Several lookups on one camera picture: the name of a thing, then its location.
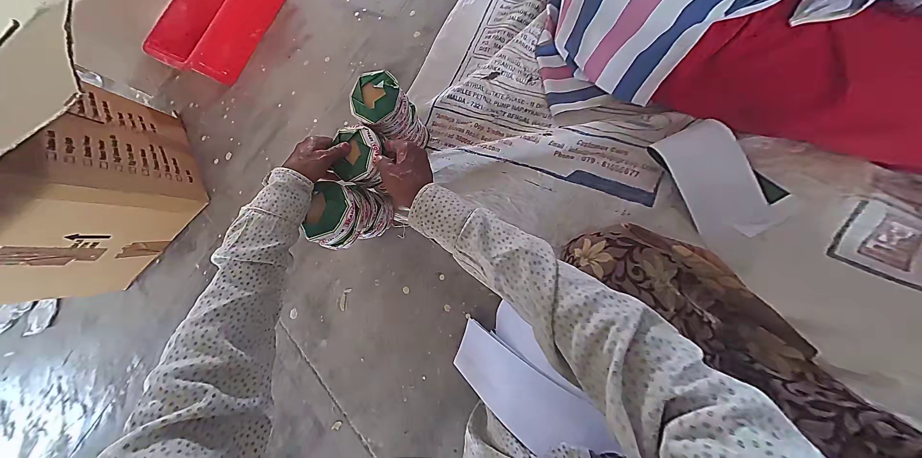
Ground brown cardboard box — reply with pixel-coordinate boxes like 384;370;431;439
0;0;210;306

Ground person's left forearm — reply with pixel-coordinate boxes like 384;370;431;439
97;167;315;458

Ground white printed sack sheet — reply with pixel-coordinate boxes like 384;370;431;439
392;0;922;430

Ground striped cloth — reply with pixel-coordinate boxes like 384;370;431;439
535;0;833;116

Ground clear plastic wrap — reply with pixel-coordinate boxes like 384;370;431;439
0;298;61;338

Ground person's legs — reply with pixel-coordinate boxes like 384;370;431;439
561;222;922;458

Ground person's left hand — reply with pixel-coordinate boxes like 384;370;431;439
282;135;352;183

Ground white paper sheet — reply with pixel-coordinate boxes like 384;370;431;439
453;317;624;458
494;299;593;401

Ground white paper strip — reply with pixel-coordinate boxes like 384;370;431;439
647;118;801;239

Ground person's right hand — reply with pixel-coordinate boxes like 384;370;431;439
376;139;435;210

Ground red plastic tub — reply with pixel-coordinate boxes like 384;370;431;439
143;0;288;87

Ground person's right forearm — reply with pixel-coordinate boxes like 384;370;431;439
408;183;825;458

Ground stack of green octagonal boxes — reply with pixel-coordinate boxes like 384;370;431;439
330;126;385;189
349;70;430;150
302;180;396;251

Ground red cloth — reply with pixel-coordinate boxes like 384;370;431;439
648;0;922;174

